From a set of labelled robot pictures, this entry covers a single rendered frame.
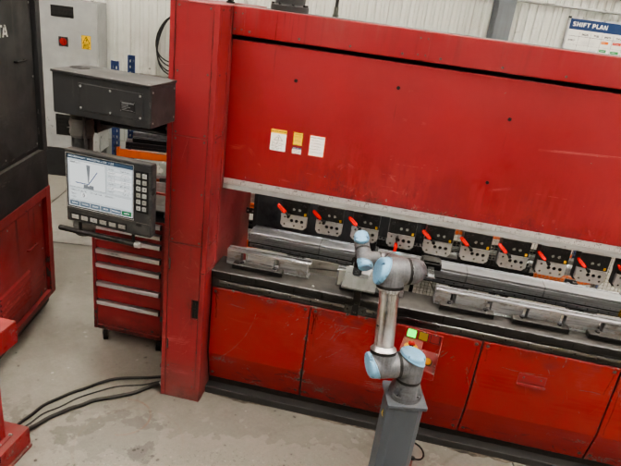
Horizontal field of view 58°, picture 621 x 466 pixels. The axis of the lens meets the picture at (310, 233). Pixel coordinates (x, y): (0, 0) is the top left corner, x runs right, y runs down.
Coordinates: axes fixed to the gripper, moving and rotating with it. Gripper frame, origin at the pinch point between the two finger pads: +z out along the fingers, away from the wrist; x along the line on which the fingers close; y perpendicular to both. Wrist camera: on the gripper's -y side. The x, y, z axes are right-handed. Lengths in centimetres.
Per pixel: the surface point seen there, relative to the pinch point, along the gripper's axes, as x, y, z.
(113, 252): 160, -18, 30
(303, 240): 44, 22, 28
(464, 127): -36, 65, -54
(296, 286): 33.8, -15.1, 10.8
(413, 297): -30.3, 2.3, 24.4
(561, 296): -112, 33, 39
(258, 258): 61, -4, 12
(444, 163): -30, 52, -40
